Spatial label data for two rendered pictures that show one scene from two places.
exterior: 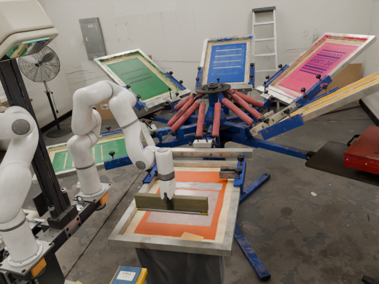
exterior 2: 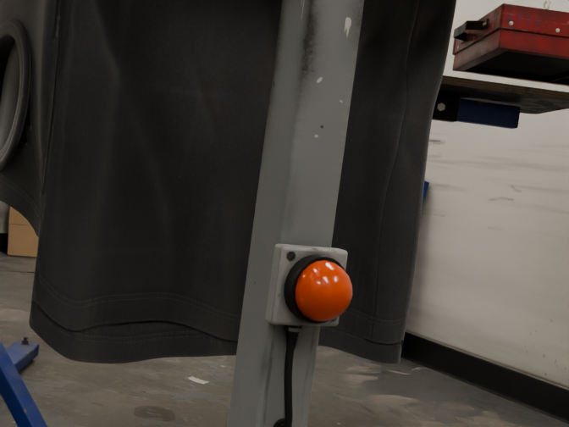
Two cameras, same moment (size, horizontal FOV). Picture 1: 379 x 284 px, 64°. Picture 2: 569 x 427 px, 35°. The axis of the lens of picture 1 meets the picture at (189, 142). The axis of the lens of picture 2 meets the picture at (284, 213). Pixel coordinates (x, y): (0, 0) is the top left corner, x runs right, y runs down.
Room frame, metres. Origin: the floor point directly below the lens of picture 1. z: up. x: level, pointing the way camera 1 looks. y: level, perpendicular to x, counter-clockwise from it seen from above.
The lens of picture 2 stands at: (0.53, 0.77, 0.72)
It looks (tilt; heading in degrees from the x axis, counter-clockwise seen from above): 3 degrees down; 312
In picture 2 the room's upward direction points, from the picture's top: 8 degrees clockwise
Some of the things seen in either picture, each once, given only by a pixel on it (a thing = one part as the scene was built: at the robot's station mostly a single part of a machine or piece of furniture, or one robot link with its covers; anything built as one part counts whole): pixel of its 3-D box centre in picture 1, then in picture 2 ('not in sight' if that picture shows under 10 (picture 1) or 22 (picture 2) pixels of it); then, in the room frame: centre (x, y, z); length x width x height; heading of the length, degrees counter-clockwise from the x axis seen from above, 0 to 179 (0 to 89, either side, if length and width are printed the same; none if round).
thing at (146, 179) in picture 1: (154, 172); not in sight; (1.74, 0.25, 0.98); 0.30 x 0.05 x 0.07; 164
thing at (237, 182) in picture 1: (239, 174); not in sight; (1.58, -0.28, 0.98); 0.30 x 0.05 x 0.07; 164
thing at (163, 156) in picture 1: (157, 158); not in sight; (1.22, 0.15, 1.34); 0.15 x 0.10 x 0.11; 71
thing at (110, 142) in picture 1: (108, 138); not in sight; (2.23, 0.64, 1.05); 1.08 x 0.61 x 0.23; 104
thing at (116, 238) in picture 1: (186, 196); not in sight; (1.43, 0.05, 0.97); 0.79 x 0.58 x 0.04; 164
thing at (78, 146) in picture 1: (82, 149); not in sight; (1.35, 0.52, 1.37); 0.13 x 0.10 x 0.16; 161
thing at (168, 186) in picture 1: (168, 184); not in sight; (1.20, 0.12, 1.21); 0.10 x 0.07 x 0.11; 164
